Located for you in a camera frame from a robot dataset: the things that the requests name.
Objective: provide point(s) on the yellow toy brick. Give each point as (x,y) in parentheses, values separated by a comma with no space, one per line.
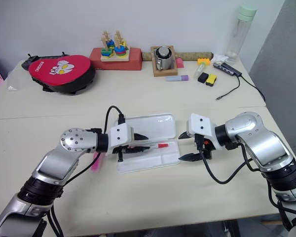
(203,61)

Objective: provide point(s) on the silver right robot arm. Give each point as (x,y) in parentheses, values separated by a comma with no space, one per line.
(261,145)

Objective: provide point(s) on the white plastic pencil case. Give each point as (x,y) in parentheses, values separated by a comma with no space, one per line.
(153,127)

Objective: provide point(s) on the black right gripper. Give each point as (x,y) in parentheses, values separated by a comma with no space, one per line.
(207,151)

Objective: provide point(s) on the long brown cork stick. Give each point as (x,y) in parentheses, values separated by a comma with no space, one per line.
(192,55)

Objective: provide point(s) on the pink marker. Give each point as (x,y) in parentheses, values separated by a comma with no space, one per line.
(96,164)

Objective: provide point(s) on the wooden square tray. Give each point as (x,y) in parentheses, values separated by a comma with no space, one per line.
(164,72)

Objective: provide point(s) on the red rectangular block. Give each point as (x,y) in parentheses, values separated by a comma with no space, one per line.
(135,60)

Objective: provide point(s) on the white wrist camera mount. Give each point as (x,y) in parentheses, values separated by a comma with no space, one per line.
(119,135)
(202,124)

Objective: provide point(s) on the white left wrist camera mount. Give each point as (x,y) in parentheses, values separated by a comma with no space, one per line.
(119,135)

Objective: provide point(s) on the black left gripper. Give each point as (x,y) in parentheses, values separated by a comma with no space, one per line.
(119,150)

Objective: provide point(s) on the red and black pad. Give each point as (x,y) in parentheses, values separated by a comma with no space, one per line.
(61,71)

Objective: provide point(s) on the small pink block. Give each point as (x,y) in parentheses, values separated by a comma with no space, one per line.
(179,63)

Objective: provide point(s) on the green white tube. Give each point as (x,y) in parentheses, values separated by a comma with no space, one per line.
(199,70)

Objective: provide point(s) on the purple marker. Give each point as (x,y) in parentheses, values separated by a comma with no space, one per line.
(176,78)

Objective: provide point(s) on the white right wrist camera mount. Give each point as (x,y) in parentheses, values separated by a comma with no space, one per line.
(202,124)

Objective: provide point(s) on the clear plastic bag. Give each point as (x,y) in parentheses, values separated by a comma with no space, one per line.
(14,82)

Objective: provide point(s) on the wooden colourful stacking toy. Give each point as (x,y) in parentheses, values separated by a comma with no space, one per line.
(116,50)

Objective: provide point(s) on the black handheld controller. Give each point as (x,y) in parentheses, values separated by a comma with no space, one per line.
(30,60)

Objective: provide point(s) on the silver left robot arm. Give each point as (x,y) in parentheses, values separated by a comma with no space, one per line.
(74,142)

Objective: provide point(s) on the stainless steel mug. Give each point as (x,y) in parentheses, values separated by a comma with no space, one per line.
(163,58)

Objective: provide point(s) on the yellow black whiteboard eraser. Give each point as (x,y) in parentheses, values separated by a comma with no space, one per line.
(211,80)

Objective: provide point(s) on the clear bottle with green lid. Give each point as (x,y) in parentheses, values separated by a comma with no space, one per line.
(239,34)

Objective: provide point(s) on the red marker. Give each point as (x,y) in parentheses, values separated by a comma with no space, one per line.
(161,145)

